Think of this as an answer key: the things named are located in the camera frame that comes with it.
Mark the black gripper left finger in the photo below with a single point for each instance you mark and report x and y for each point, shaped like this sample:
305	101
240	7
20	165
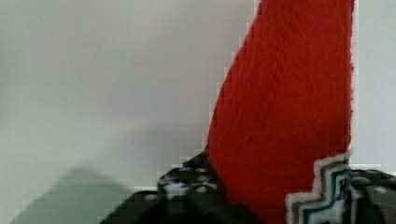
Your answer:
189	194

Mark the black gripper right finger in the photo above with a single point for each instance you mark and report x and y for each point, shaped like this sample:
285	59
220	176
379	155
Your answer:
370	198

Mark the red plush ketchup bottle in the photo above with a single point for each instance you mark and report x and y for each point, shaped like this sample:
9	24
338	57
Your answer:
284	108

